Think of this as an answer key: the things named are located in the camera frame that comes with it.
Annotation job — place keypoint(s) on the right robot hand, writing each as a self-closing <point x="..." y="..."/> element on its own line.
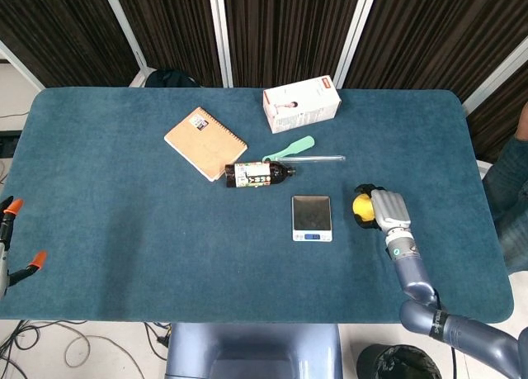
<point x="389" y="209"/>

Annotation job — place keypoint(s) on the yellow pear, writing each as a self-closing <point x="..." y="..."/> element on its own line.
<point x="361" y="207"/>

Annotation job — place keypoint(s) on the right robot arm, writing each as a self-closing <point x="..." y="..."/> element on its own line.
<point x="412" y="271"/>

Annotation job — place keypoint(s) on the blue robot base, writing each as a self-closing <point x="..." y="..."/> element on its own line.
<point x="251" y="350"/>

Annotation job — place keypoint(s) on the silver kitchen scale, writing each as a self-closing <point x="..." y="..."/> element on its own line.
<point x="311" y="214"/>

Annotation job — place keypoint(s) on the clear glass test tube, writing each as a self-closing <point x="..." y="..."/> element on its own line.
<point x="321" y="158"/>

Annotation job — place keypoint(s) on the light green brush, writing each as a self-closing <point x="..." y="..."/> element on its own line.
<point x="297" y="145"/>

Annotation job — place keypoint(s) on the white cardboard box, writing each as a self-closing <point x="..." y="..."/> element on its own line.
<point x="301" y="104"/>

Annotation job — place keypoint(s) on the brown tea bottle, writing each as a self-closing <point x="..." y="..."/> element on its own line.
<point x="255" y="175"/>

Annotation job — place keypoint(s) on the black trash bin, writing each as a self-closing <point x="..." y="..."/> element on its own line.
<point x="396" y="362"/>

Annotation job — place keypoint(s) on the dark pleated partition panel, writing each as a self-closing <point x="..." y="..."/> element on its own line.
<point x="288" y="28"/>
<point x="433" y="32"/>
<point x="177" y="24"/>
<point x="53" y="28"/>

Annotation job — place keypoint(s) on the tan spiral notebook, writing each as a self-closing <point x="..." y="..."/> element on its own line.
<point x="206" y="143"/>

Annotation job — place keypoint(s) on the teal table cloth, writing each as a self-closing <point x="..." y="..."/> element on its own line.
<point x="165" y="251"/>

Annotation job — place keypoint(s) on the black bag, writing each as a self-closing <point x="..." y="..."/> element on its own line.
<point x="169" y="79"/>

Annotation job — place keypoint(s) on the black orange-tipped spring clamp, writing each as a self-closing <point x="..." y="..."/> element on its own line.
<point x="15" y="206"/>

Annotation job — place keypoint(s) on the white partition frame post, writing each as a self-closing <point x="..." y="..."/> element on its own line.
<point x="356" y="32"/>
<point x="20" y="65"/>
<point x="220" y="32"/>
<point x="123" y="24"/>
<point x="495" y="77"/>

